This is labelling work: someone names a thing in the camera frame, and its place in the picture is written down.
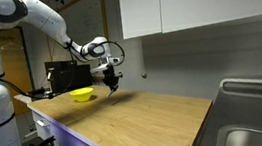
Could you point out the whiteboard with wooden frame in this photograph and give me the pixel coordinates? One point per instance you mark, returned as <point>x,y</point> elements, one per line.
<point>84,21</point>

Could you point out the black computer case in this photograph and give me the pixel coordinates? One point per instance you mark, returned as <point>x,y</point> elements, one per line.
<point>71,77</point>

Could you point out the orange wooden door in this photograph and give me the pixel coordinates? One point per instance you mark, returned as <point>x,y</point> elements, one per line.
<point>17,73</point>

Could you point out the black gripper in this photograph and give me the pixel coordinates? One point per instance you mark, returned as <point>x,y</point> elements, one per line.
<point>109,75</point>

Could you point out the small camera on stand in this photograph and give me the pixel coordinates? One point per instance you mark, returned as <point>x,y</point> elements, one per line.
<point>50,74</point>

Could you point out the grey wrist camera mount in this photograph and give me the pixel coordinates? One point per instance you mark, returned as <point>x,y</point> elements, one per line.
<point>99,68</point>

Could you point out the white counter base cabinet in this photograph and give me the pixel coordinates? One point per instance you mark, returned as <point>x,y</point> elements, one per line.
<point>65,138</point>

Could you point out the black counter clamp mount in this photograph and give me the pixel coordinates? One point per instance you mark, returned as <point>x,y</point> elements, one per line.
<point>41,93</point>

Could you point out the yellow plastic bowl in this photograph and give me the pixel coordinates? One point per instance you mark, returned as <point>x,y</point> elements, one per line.
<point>82,94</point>

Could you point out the round metal wall fitting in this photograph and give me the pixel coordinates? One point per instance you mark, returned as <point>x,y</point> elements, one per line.
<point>143,75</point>
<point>120,74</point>

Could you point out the stainless steel sink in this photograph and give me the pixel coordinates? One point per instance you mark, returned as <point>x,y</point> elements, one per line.
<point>257,114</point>

